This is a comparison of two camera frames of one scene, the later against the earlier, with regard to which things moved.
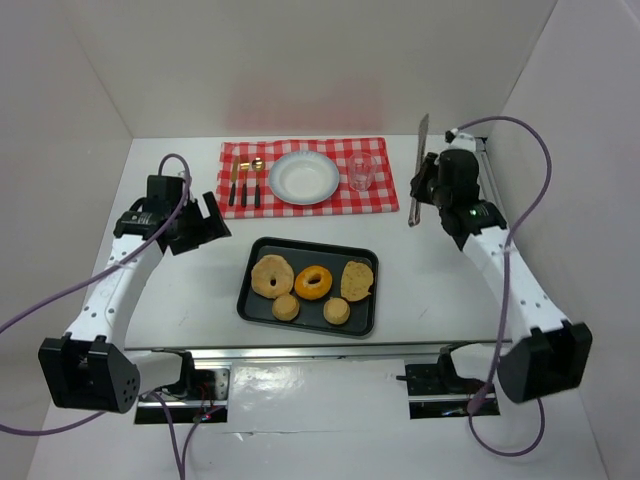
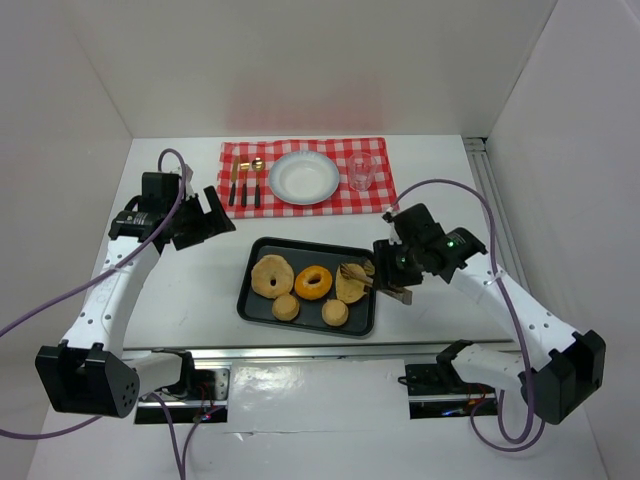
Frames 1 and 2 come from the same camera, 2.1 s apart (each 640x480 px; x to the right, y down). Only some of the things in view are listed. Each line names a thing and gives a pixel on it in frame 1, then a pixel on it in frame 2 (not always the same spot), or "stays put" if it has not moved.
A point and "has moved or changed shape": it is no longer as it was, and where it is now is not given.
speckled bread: [355, 281] has moved or changed shape
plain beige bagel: [272, 267] stays put
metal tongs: [415, 207] → [366, 275]
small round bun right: [336, 311] stays put
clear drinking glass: [361, 169] stays put
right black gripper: [427, 178] → [391, 265]
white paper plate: [303, 177] stays put
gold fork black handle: [244, 166] stays put
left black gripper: [197, 228] stays put
